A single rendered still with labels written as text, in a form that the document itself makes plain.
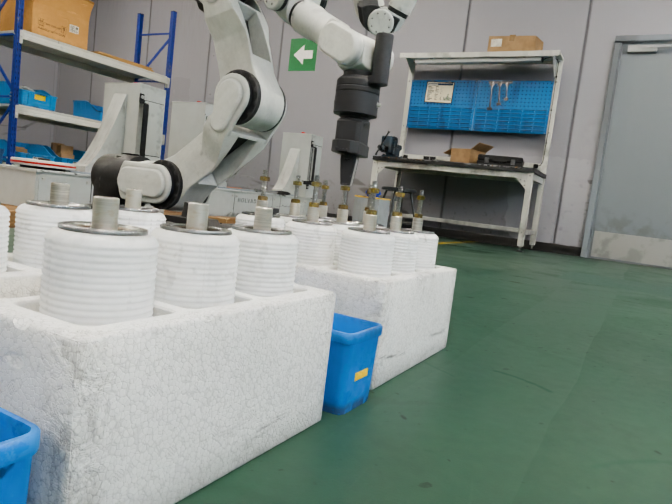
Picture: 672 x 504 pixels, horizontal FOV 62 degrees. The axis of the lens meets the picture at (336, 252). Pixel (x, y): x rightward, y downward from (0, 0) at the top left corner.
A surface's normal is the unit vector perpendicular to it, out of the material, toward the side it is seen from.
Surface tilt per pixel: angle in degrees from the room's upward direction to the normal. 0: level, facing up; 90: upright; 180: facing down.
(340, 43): 90
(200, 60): 90
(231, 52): 90
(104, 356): 90
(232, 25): 115
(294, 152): 69
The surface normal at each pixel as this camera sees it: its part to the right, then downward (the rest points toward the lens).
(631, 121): -0.48, 0.03
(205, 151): -0.63, 0.38
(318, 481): 0.12, -0.99
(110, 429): 0.87, 0.15
